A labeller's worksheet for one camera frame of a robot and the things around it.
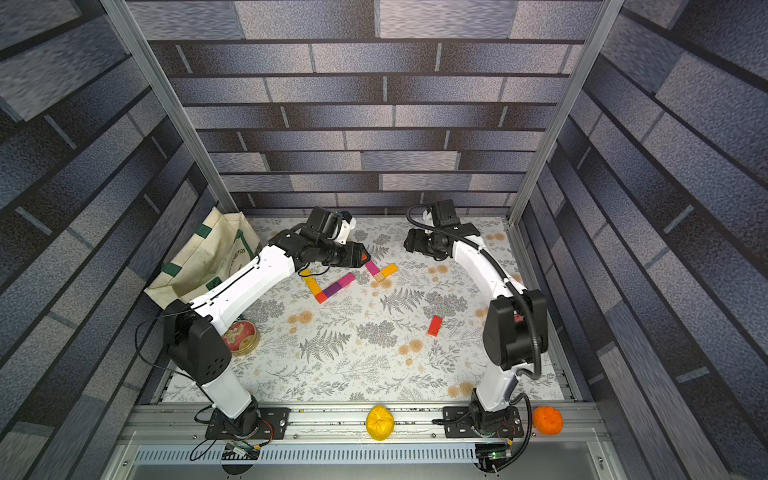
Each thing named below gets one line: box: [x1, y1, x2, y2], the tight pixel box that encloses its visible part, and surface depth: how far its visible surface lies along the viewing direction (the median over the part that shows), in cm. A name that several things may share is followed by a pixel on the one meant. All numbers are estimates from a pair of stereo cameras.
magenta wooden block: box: [337, 272, 356, 288], surface depth 103 cm
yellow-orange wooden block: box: [381, 263, 399, 278], surface depth 105 cm
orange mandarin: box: [532, 406, 565, 435], surface depth 72 cm
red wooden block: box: [428, 315, 443, 337], surface depth 92 cm
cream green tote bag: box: [144, 206, 262, 309], surface depth 90 cm
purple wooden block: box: [323, 282, 342, 298], surface depth 102 cm
